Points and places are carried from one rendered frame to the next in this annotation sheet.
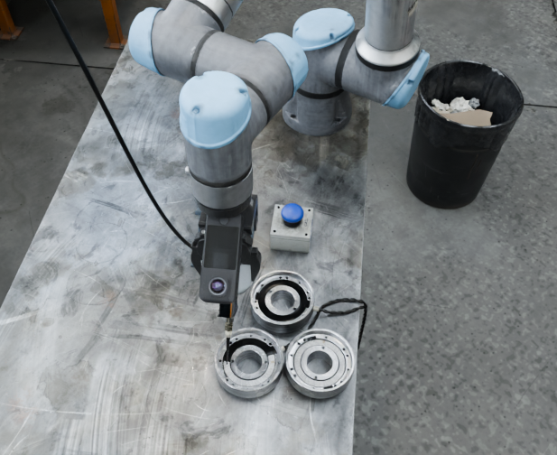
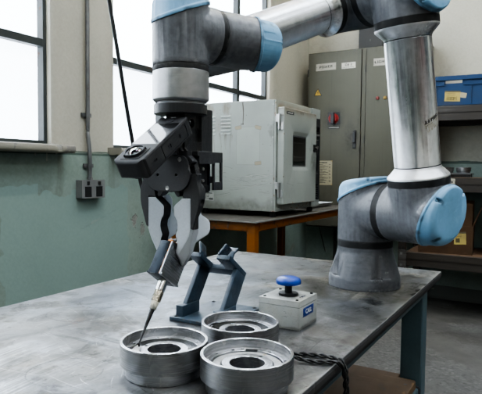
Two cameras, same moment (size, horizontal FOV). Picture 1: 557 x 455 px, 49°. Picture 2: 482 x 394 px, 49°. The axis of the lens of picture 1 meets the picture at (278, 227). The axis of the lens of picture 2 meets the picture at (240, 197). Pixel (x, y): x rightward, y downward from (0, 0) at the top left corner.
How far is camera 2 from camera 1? 72 cm
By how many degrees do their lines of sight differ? 52
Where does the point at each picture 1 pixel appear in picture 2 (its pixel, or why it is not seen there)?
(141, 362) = (59, 349)
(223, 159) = (172, 30)
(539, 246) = not seen: outside the picture
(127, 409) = (9, 367)
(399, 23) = (418, 136)
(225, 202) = (170, 87)
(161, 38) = not seen: hidden behind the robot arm
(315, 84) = (354, 231)
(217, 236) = (157, 128)
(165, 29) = not seen: hidden behind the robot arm
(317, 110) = (356, 261)
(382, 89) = (411, 213)
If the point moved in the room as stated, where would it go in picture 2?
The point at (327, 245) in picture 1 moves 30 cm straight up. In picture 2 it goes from (324, 331) to (327, 134)
